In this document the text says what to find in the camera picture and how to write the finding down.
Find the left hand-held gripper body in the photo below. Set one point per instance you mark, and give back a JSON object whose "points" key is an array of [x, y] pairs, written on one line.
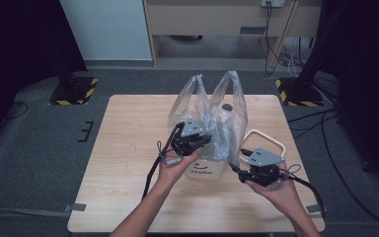
{"points": [[190, 130]]}

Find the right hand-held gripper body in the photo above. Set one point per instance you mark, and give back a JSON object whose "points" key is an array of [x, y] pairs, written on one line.
{"points": [[263, 158]]}

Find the clear plastic bag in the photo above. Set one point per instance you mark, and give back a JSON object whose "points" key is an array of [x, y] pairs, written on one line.
{"points": [[223, 131]]}

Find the cream plastic trash bin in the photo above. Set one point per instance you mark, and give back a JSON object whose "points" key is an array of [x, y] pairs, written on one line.
{"points": [[217, 166]]}

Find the person's left hand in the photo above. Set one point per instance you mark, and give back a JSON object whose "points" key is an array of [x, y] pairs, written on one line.
{"points": [[174, 173]]}

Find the black striped stand base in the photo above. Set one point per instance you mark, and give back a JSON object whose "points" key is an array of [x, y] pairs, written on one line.
{"points": [[301, 97], [74, 92]]}

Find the grey tape piece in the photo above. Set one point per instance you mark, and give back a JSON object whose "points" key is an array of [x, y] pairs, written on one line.
{"points": [[77, 207], [314, 208]]}

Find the light wooden desk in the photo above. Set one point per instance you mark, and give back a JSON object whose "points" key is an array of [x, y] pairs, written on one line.
{"points": [[210, 19]]}

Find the black stand pole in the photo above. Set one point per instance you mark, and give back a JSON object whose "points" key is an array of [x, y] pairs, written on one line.
{"points": [[319, 42]]}

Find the black curtain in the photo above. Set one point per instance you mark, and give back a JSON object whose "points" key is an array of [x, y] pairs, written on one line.
{"points": [[16, 49], [368, 82]]}

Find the white panel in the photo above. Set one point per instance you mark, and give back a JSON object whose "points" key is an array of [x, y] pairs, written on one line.
{"points": [[105, 29]]}

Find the white power strip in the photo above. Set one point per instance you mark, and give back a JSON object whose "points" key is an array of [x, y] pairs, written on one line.
{"points": [[273, 3]]}

